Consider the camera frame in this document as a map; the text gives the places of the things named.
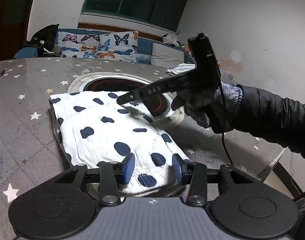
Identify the white grey pillow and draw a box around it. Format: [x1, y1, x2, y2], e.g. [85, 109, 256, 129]
[150, 43, 184, 68]

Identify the right hand knitted glove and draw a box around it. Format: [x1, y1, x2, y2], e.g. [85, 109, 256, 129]
[171, 82, 243, 133]

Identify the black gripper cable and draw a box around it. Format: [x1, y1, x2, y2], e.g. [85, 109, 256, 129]
[218, 84, 305, 201]

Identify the black bag on sofa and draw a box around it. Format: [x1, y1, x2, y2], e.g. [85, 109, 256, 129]
[24, 23, 62, 57]

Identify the right forearm black jacket sleeve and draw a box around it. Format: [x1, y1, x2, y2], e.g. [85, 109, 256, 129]
[233, 85, 305, 159]

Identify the folded blue striped cloth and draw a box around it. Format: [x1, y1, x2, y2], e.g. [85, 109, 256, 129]
[165, 63, 195, 76]

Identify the butterfly print cushion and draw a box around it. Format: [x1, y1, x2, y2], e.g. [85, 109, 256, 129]
[55, 31, 139, 62]

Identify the white navy polka dot garment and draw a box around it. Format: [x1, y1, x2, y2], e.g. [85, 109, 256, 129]
[49, 91, 188, 197]

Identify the white black plush toy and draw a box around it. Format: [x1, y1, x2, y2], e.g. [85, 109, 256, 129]
[162, 34, 182, 48]

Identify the round induction hob in table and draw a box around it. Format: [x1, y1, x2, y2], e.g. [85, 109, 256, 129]
[67, 71, 186, 127]

